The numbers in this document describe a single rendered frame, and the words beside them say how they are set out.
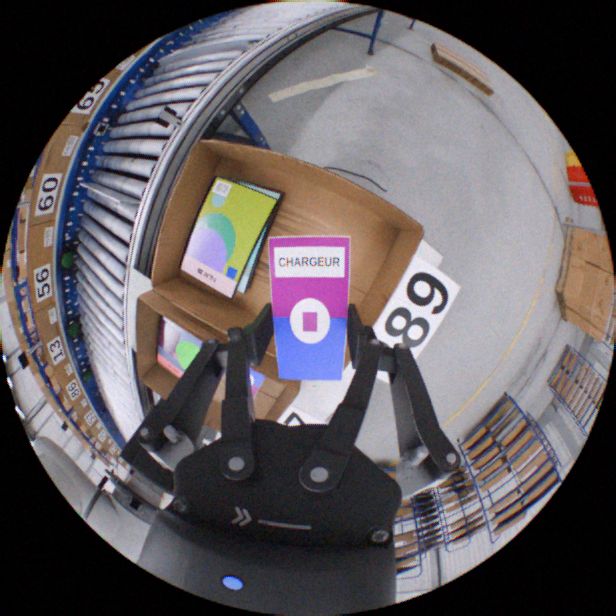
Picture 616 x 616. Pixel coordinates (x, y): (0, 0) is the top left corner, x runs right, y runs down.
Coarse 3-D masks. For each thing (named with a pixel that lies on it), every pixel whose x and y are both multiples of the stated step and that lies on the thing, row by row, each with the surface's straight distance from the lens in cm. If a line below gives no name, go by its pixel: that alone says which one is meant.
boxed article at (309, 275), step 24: (288, 240) 18; (312, 240) 18; (336, 240) 18; (288, 264) 19; (312, 264) 18; (336, 264) 18; (288, 288) 19; (312, 288) 19; (336, 288) 19; (288, 312) 20; (312, 312) 20; (336, 312) 20; (288, 336) 21; (312, 336) 21; (336, 336) 21; (288, 360) 23; (312, 360) 22; (336, 360) 22
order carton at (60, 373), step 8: (48, 360) 179; (56, 368) 147; (64, 368) 150; (72, 368) 154; (56, 376) 150; (64, 376) 154; (72, 376) 158; (64, 384) 157; (64, 392) 185; (72, 400) 171
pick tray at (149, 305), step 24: (144, 312) 50; (168, 312) 41; (144, 336) 55; (216, 336) 39; (144, 360) 61; (264, 360) 38; (168, 384) 64; (264, 384) 50; (288, 384) 36; (216, 408) 61; (264, 408) 57
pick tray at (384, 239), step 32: (192, 160) 38; (224, 160) 43; (256, 160) 37; (288, 160) 30; (192, 192) 40; (288, 192) 37; (320, 192) 36; (352, 192) 31; (288, 224) 36; (320, 224) 35; (352, 224) 36; (384, 224) 37; (416, 224) 30; (160, 256) 40; (352, 256) 36; (384, 256) 37; (160, 288) 41; (192, 288) 43; (256, 288) 38; (352, 288) 37; (384, 288) 32; (224, 320) 36
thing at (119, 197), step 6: (84, 186) 92; (90, 186) 88; (96, 186) 89; (102, 186) 90; (102, 192) 72; (108, 192) 73; (114, 192) 75; (114, 198) 62; (120, 198) 63; (126, 198) 65; (132, 198) 67
